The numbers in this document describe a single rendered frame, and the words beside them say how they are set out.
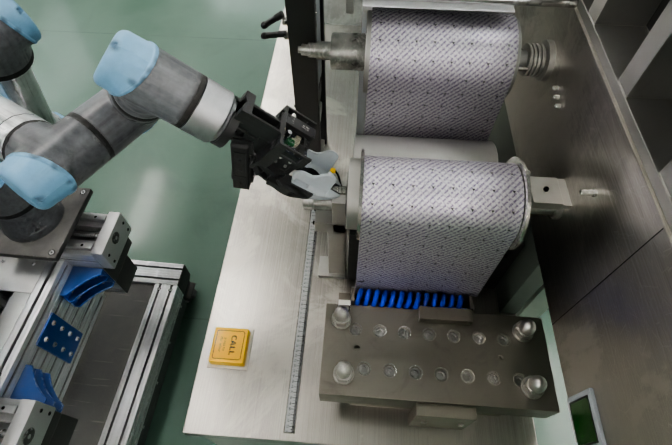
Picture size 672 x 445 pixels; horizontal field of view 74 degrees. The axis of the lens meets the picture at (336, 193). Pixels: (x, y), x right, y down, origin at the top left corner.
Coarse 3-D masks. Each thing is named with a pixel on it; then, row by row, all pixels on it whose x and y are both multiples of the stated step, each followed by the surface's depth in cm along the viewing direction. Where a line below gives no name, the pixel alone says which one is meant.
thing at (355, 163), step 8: (352, 160) 70; (360, 160) 70; (352, 168) 68; (360, 168) 68; (352, 176) 67; (352, 184) 67; (352, 192) 67; (352, 200) 67; (352, 208) 67; (352, 216) 68; (352, 224) 69
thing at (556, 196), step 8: (536, 184) 69; (544, 184) 69; (552, 184) 69; (560, 184) 69; (536, 192) 68; (544, 192) 68; (552, 192) 68; (560, 192) 68; (568, 192) 68; (536, 200) 67; (544, 200) 67; (552, 200) 67; (560, 200) 67; (568, 200) 67; (544, 208) 68; (552, 208) 68; (560, 208) 67; (568, 208) 67
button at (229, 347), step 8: (216, 328) 93; (224, 328) 93; (232, 328) 93; (216, 336) 92; (224, 336) 92; (232, 336) 92; (240, 336) 92; (248, 336) 92; (216, 344) 91; (224, 344) 91; (232, 344) 91; (240, 344) 91; (216, 352) 90; (224, 352) 90; (232, 352) 90; (240, 352) 90; (216, 360) 89; (224, 360) 89; (232, 360) 89; (240, 360) 89
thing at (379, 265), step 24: (360, 264) 79; (384, 264) 78; (408, 264) 78; (432, 264) 77; (456, 264) 76; (480, 264) 76; (384, 288) 86; (408, 288) 86; (432, 288) 85; (456, 288) 84; (480, 288) 83
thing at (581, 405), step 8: (584, 400) 59; (576, 408) 61; (584, 408) 59; (576, 416) 61; (584, 416) 59; (576, 424) 61; (584, 424) 59; (592, 424) 57; (576, 432) 60; (584, 432) 58; (592, 432) 57; (584, 440) 58; (592, 440) 57
